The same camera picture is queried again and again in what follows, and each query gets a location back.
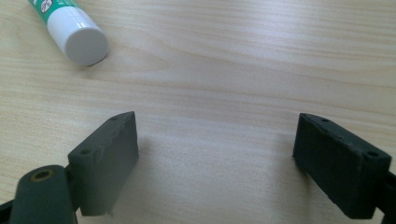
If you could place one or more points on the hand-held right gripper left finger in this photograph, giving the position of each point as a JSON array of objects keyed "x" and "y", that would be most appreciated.
[{"x": 104, "y": 161}]

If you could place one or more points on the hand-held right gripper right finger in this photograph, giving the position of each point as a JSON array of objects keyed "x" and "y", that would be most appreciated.
[{"x": 339, "y": 168}]

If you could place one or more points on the green and white glue stick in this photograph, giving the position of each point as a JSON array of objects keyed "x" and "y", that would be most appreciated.
[{"x": 73, "y": 29}]

